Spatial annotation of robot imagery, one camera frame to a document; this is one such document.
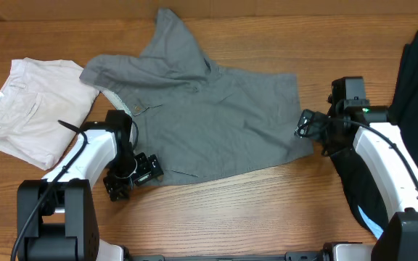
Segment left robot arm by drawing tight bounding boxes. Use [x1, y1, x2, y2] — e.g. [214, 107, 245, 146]
[10, 110, 163, 261]

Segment folded cream shorts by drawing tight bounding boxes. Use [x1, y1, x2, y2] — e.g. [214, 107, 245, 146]
[0, 58, 99, 170]

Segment grey shorts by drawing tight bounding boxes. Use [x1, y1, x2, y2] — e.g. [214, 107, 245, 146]
[80, 9, 313, 186]

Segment light blue cloth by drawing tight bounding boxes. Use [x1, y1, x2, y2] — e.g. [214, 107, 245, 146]
[358, 207, 384, 239]

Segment black polo shirt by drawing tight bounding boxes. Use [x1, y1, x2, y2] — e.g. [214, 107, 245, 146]
[331, 31, 418, 232]

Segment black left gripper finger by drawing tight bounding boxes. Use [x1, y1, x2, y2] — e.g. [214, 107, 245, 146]
[134, 171, 153, 186]
[148, 154, 163, 178]

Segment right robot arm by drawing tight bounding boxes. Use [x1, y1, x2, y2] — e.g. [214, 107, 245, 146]
[295, 77, 418, 260]

